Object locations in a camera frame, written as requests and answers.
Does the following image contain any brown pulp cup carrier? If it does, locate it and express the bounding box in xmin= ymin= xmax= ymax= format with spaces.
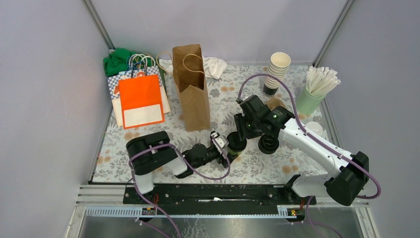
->
xmin=265 ymin=97 xmax=287 ymax=111

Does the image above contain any black cup lid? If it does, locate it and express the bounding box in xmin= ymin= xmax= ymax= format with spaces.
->
xmin=227 ymin=131 xmax=247 ymax=153

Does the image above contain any brown paper bag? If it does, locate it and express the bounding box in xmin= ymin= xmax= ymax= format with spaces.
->
xmin=156 ymin=44 xmax=210 ymax=131

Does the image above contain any green paper cup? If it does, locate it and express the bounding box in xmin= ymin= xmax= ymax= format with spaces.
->
xmin=227 ymin=146 xmax=245 ymax=156

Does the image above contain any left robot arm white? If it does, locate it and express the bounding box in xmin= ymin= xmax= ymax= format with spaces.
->
xmin=126 ymin=131 xmax=238 ymax=204

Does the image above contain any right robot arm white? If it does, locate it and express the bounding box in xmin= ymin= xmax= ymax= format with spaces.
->
xmin=234 ymin=95 xmax=369 ymax=206

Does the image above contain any floral table mat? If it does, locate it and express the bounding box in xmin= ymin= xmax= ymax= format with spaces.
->
xmin=92 ymin=65 xmax=325 ymax=184

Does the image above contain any black cup lids stack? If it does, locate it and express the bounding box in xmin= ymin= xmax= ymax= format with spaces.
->
xmin=258 ymin=134 xmax=279 ymax=155

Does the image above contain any green straw holder cup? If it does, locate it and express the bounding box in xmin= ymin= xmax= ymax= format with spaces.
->
xmin=295 ymin=88 xmax=326 ymax=116

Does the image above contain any stack of paper cups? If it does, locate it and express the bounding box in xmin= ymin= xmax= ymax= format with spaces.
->
xmin=263 ymin=52 xmax=291 ymax=97

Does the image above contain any white cloth bag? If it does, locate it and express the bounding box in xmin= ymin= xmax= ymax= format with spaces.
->
xmin=158 ymin=57 xmax=228 ymax=79

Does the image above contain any white wrapped straws bundle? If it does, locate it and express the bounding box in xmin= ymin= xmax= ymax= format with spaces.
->
xmin=305 ymin=66 xmax=341 ymax=97

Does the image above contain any orange paper bag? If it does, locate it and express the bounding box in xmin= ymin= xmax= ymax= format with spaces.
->
xmin=119 ymin=75 xmax=165 ymax=129

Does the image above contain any blue checkered paper bag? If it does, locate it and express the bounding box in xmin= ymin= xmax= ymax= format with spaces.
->
xmin=107 ymin=65 xmax=170 ymax=126

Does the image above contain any green cloth bag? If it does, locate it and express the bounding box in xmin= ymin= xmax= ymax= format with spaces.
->
xmin=103 ymin=48 xmax=161 ymax=77

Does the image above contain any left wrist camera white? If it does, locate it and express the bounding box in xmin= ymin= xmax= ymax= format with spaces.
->
xmin=210 ymin=131 xmax=229 ymax=150

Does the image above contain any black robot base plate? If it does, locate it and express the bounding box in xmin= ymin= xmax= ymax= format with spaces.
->
xmin=123 ymin=183 xmax=316 ymax=214

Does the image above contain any white slotted cable duct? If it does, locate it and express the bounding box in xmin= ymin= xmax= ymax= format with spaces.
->
xmin=86 ymin=204 xmax=305 ymax=219

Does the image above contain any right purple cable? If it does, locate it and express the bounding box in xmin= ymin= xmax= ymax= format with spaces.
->
xmin=237 ymin=73 xmax=382 ymax=200

